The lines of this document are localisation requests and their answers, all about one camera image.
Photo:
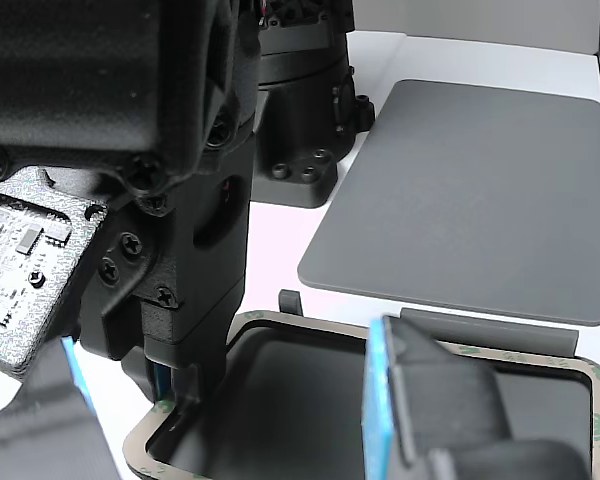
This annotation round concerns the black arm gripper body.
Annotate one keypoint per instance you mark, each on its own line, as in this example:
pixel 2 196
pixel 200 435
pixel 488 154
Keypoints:
pixel 205 280

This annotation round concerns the light grey frame holder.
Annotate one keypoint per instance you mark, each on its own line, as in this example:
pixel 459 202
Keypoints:
pixel 480 332

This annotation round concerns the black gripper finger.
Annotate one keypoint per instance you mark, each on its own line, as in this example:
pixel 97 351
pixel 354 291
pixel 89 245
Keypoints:
pixel 142 375
pixel 190 385

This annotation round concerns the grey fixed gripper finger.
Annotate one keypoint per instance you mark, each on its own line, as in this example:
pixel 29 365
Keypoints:
pixel 440 400
pixel 45 435

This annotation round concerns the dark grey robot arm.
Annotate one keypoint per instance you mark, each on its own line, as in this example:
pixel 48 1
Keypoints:
pixel 105 75

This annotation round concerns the dark grey rectangular mat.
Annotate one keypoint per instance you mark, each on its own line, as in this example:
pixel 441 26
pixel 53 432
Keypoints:
pixel 455 200

